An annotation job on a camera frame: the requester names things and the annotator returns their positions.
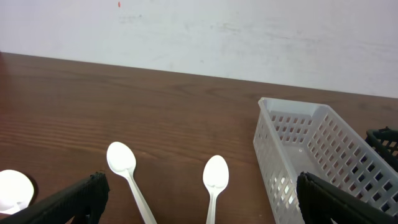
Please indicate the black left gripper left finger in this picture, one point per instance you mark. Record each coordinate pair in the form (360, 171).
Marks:
(82, 202)

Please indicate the black perforated plastic basket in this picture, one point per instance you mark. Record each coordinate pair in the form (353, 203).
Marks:
(384, 142)

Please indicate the clear perforated plastic basket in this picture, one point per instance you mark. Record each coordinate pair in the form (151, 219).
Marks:
(294, 136)

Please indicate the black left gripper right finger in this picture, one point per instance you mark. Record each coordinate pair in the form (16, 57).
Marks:
(321, 202)

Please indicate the white plastic spoon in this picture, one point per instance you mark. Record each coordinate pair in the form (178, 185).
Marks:
(121, 160)
(215, 179)
(17, 191)

